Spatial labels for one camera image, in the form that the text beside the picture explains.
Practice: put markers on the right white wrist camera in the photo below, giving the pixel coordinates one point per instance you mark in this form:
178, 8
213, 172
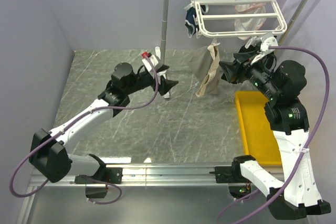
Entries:
266, 42

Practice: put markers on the white pink underwear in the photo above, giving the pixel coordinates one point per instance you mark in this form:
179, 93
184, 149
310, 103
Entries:
249, 24

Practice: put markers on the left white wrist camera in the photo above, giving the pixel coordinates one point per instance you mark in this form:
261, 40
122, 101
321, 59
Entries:
151, 62

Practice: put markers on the grey underwear beige waistband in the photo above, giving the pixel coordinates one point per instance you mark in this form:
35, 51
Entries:
204, 64

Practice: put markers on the aluminium mounting rail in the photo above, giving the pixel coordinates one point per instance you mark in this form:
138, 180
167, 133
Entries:
145, 193

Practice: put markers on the black underwear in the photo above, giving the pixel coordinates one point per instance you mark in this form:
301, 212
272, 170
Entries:
247, 54

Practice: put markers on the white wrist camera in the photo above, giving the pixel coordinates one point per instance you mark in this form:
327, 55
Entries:
266, 42
151, 62

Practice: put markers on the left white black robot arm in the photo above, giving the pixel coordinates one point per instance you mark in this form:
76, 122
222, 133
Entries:
52, 149

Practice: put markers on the yellow plastic tray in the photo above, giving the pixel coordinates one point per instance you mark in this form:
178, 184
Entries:
257, 137

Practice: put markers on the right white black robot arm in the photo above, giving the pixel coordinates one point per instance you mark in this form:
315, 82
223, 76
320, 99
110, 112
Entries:
297, 195

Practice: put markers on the white clip hanger frame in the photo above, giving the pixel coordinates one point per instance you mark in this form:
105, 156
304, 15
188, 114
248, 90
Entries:
214, 26

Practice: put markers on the navy blue underwear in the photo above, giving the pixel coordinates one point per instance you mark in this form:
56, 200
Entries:
190, 18

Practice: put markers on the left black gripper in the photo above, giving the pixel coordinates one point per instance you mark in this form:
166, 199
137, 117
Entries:
166, 85

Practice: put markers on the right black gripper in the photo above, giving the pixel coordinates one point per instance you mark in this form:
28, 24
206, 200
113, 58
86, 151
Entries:
231, 68

